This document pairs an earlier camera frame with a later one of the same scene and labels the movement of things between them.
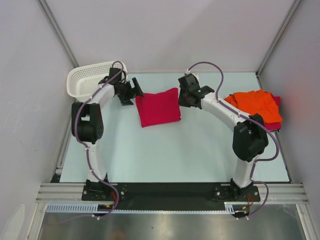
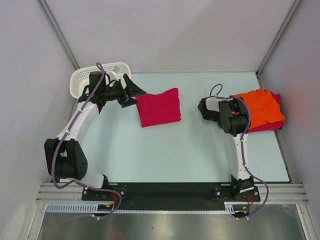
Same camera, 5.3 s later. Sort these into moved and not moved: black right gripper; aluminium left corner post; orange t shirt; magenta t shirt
Moved: black right gripper
Not moved: orange t shirt; magenta t shirt; aluminium left corner post
